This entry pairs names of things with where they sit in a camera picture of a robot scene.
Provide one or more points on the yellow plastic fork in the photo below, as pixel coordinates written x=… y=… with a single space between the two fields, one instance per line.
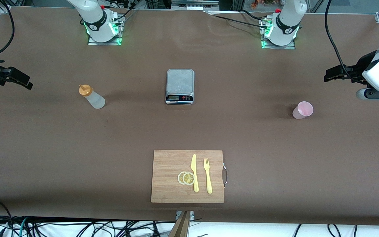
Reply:
x=208 y=177

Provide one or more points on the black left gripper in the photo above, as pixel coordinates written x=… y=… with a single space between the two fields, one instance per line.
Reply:
x=361 y=66

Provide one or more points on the small metal bracket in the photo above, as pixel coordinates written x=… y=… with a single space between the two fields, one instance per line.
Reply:
x=192 y=215

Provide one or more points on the silver digital kitchen scale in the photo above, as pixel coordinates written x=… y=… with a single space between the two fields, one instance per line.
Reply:
x=180 y=80

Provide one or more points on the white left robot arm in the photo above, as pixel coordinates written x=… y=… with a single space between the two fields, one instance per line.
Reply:
x=283 y=33

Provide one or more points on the yellow plastic knife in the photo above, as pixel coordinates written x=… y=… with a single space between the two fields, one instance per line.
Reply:
x=193 y=164

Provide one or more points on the brown table cover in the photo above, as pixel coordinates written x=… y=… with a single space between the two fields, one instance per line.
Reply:
x=77 y=148

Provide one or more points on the aluminium corner bracket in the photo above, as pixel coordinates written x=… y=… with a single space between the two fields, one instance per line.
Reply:
x=4 y=8

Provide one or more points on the wooden cutting board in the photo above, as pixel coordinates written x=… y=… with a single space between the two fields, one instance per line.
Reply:
x=166 y=171

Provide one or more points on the yellow lemon slice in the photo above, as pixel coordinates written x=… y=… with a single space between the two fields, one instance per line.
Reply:
x=189 y=178
x=180 y=178

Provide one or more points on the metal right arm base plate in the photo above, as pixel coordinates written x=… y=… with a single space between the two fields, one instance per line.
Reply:
x=104 y=43

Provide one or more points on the translucent sauce bottle orange cap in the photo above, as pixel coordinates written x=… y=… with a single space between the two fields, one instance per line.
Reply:
x=95 y=100

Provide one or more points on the wooden post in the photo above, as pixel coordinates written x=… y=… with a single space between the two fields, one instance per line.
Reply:
x=181 y=227

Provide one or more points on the pink plastic cup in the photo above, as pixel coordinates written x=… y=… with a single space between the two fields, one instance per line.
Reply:
x=303 y=110

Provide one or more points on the grey box with white sockets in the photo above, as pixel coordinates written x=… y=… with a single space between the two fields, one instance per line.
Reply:
x=194 y=7

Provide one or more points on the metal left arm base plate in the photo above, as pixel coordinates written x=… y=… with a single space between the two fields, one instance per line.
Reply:
x=280 y=47

